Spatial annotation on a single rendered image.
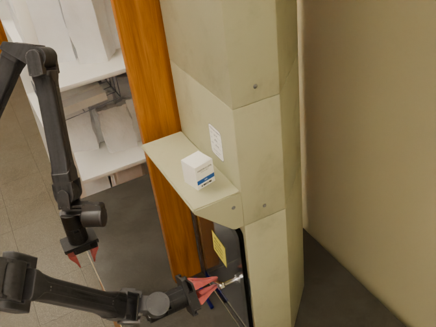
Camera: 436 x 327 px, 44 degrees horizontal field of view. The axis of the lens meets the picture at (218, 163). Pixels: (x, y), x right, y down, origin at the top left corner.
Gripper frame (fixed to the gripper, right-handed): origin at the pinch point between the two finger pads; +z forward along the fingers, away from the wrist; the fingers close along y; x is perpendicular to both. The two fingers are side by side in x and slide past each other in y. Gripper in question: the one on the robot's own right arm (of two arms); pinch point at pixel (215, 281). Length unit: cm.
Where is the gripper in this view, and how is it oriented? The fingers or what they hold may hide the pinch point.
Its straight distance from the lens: 143.6
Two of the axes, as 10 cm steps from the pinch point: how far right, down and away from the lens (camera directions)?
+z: 8.9, -3.3, 3.2
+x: -3.2, 0.3, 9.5
